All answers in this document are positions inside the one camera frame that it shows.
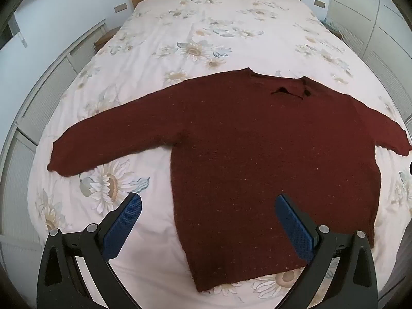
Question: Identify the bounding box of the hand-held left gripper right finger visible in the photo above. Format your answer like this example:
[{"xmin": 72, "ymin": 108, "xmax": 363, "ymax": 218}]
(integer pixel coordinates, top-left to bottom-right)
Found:
[{"xmin": 275, "ymin": 194, "xmax": 379, "ymax": 309}]

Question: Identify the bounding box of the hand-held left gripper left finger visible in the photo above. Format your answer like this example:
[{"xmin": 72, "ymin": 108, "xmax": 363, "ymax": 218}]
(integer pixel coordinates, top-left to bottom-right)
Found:
[{"xmin": 36, "ymin": 193, "xmax": 143, "ymax": 309}]

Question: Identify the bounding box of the dark red knitted sweater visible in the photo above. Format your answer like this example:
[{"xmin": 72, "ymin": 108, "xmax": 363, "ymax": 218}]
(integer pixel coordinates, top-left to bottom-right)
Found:
[{"xmin": 47, "ymin": 67, "xmax": 412, "ymax": 293}]

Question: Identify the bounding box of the grey striped bed base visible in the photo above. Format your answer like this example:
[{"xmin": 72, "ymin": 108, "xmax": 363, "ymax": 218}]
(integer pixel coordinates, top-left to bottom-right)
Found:
[{"xmin": 378, "ymin": 232, "xmax": 412, "ymax": 301}]

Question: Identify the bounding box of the white louvred panel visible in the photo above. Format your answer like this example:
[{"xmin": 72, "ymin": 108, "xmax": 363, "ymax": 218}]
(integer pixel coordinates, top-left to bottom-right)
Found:
[{"xmin": 0, "ymin": 19, "xmax": 107, "ymax": 297}]

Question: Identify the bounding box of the wooden nightstand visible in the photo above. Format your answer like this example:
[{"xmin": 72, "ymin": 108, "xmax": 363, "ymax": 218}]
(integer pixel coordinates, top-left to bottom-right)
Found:
[
  {"xmin": 95, "ymin": 27, "xmax": 122, "ymax": 51},
  {"xmin": 323, "ymin": 19, "xmax": 344, "ymax": 40}
]

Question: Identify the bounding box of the white floral bedspread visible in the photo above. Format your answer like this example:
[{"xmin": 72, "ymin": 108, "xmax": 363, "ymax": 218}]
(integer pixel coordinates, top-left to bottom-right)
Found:
[{"xmin": 27, "ymin": 0, "xmax": 412, "ymax": 309}]

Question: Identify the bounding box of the white wall bracket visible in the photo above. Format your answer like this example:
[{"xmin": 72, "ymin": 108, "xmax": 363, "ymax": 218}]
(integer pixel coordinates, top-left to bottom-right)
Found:
[{"xmin": 8, "ymin": 10, "xmax": 28, "ymax": 47}]

